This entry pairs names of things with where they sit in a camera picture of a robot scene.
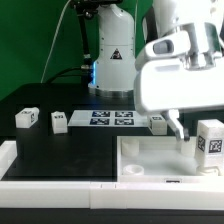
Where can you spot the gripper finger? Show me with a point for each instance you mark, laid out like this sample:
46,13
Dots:
172,119

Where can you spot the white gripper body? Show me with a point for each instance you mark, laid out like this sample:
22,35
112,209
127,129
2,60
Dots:
183,70

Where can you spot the white square tabletop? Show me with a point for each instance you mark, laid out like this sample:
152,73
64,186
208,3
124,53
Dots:
155,159

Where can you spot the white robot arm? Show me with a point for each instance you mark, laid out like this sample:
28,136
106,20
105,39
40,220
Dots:
114,70

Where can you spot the white sheet with markers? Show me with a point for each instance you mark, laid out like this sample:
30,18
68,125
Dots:
106,118

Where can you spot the white left fence wall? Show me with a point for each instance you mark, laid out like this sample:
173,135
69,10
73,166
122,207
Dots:
8,153

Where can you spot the white fence wall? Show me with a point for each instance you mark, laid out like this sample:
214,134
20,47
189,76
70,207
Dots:
8,153
178,196

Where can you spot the white front fence wall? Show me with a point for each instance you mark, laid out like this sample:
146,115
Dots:
178,196

